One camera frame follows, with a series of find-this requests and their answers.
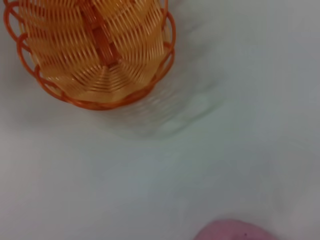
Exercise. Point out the orange woven plastic basket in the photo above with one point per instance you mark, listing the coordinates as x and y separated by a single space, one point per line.
87 55

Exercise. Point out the pink peach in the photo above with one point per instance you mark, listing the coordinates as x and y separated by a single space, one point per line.
232 231

